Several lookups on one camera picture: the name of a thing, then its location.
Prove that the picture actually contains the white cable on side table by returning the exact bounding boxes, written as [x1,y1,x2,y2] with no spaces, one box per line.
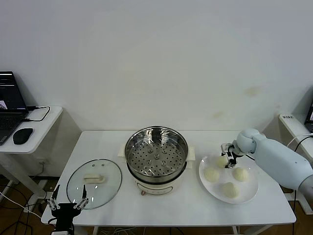
[286,133,313,147]

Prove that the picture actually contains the white cables under table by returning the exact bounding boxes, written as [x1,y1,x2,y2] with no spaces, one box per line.
[97,226,139,235]

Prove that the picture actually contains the cream electric cooking pot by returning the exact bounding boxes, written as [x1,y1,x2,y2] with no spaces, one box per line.
[118,149,194,197]

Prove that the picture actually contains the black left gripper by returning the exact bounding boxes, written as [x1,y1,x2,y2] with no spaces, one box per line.
[47,185,89,230]

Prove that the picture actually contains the white floor cable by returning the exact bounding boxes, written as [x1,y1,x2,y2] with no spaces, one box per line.
[0,190,42,218]

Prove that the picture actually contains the black open laptop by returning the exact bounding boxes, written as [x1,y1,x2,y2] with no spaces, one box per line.
[0,70,29,146]

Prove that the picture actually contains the black computer mouse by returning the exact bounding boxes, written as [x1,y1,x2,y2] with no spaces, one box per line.
[12,127,34,145]

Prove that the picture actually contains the black laptop charger cable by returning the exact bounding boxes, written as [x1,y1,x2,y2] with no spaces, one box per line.
[23,105,51,122]

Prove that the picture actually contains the white round plate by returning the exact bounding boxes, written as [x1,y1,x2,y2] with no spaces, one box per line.
[198,156,259,205]

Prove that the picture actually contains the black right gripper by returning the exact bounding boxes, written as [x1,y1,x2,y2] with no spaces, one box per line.
[224,141,239,169]

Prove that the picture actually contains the round glass pot lid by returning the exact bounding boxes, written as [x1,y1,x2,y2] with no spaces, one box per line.
[66,159,123,210]

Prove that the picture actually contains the stainless steel steamer basket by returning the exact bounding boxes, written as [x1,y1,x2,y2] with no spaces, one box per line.
[118,125,196,182]

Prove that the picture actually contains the white rounded side table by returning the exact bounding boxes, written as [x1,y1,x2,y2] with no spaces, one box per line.
[0,105,83,204]

